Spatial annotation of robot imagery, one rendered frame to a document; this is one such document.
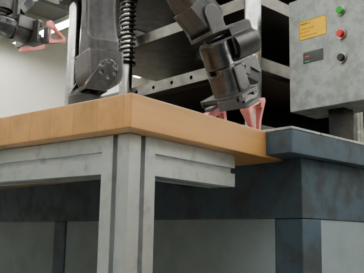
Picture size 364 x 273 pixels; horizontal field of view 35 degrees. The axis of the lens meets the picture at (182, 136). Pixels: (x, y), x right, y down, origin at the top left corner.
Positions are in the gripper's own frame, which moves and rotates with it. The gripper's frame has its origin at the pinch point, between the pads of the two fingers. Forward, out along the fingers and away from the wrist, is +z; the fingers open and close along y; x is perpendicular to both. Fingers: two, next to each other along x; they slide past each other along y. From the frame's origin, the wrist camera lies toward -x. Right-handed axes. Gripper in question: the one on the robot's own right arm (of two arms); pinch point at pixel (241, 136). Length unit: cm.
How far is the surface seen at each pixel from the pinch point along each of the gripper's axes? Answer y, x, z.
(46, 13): 726, -550, -87
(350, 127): 16, -80, 26
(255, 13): 41, -84, -18
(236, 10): 57, -96, -20
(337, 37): 15, -86, -3
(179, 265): 1.3, 26.7, 14.0
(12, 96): 745, -441, 23
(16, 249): 61, 22, 16
